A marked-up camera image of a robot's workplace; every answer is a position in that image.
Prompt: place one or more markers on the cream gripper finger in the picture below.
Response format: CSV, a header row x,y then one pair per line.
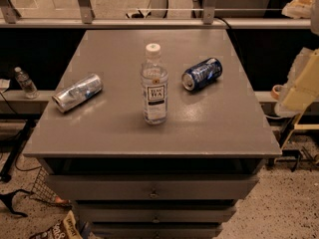
x,y
302,86

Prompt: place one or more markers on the clear bottle with blue label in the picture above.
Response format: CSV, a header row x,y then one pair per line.
x,y
154,79

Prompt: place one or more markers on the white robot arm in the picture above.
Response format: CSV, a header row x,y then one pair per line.
x,y
303,9

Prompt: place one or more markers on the small water bottle on ledge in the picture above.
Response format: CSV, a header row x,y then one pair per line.
x,y
26,84

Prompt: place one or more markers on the tape roll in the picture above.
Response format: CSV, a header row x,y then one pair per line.
x,y
275,92

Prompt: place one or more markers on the blue soda can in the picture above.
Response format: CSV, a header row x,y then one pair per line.
x,y
201,74

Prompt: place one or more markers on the grey drawer cabinet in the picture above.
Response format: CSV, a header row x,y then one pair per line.
x,y
166,149

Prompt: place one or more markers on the top grey drawer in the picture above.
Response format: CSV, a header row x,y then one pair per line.
x,y
151,187

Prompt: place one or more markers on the grey drawer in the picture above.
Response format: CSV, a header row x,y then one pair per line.
x,y
151,187
156,213
156,231

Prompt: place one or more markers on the crushed silver can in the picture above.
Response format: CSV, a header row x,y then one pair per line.
x,y
77,93

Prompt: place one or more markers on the bottom grey drawer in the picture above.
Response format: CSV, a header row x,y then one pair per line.
x,y
156,231

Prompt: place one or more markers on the middle grey drawer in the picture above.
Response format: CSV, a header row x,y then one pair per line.
x,y
156,213

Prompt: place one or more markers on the snack bag on floor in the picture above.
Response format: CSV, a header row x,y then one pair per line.
x,y
64,229

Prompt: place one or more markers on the black stand on floor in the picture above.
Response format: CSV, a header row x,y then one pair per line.
x,y
21,137

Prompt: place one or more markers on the wire basket on floor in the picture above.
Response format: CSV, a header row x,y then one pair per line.
x,y
42,192

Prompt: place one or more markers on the metal railing frame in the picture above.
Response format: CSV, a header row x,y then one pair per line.
x,y
146,14

